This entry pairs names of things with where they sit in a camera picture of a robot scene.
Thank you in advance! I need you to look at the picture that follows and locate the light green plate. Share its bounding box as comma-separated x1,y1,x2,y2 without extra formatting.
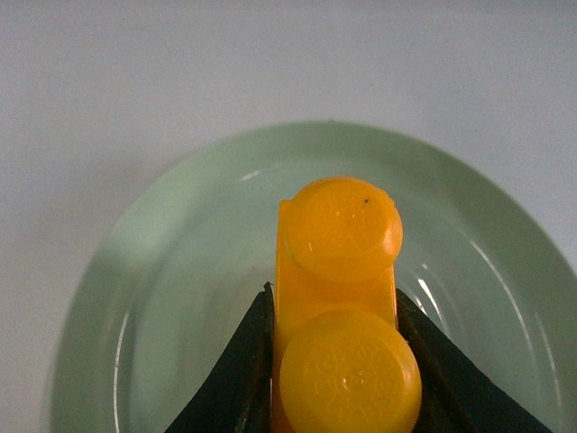
48,122,576,432

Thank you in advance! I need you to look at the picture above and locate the yellow toy block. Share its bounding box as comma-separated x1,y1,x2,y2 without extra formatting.
271,177,422,432

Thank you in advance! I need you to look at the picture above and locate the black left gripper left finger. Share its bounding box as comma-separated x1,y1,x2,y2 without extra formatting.
167,282,274,432

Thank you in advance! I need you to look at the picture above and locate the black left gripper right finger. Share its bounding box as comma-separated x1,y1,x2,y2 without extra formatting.
397,290,549,432

